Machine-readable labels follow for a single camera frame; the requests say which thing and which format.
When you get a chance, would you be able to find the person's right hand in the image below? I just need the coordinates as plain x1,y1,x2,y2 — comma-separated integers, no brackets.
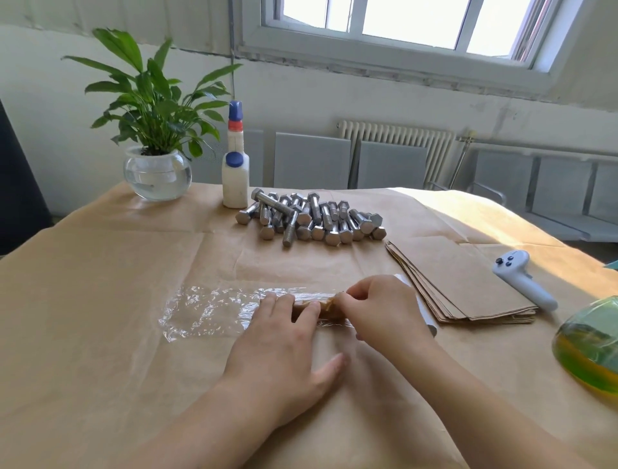
333,273,436,363

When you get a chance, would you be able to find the person's left hand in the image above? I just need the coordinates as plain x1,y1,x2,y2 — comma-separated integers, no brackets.
222,292,345,426

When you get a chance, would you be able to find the white cling film roll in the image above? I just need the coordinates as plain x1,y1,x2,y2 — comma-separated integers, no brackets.
391,273,438,336

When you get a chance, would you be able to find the stack of brown paper sheets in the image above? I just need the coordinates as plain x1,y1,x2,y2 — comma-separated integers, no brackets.
384,236,539,325

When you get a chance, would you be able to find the clear cling film sheet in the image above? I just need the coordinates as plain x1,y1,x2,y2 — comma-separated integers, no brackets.
158,283,349,342

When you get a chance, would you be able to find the pile of steel bolts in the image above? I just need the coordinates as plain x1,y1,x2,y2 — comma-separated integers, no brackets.
236,187,388,247

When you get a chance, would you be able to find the green spray bottle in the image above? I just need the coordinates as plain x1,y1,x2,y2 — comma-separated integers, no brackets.
551,259,618,396

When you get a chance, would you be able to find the person's right forearm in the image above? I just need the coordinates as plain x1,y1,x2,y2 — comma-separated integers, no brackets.
396,333,590,469

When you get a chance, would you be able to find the white handheld controller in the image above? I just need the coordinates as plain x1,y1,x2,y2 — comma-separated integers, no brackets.
493,249,559,312

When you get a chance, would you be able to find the grey chair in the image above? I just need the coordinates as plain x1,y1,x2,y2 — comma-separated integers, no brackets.
463,145,542,209
191,128,268,187
531,155,618,243
273,132,353,191
356,141,431,191

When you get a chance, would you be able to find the white radiator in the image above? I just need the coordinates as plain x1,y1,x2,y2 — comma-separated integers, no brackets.
336,119,455,187

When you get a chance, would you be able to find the white glue bottle blue cap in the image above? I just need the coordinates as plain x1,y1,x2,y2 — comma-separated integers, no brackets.
221,100,251,210

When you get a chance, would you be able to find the large brown paper table cover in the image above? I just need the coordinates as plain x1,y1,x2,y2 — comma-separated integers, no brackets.
0,182,618,469

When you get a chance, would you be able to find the round glass vase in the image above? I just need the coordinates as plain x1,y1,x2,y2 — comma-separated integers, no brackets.
122,145,193,202

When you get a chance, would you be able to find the white framed window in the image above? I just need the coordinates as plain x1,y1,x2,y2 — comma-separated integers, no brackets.
232,0,600,98

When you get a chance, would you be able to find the green leafy plant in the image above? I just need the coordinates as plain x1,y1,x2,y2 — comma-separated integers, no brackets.
62,27,243,158

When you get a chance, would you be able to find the black trash bin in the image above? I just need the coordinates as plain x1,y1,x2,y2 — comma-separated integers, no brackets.
0,97,50,257

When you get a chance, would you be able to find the white vertical blind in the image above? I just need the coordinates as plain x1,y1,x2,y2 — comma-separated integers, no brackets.
0,0,238,54

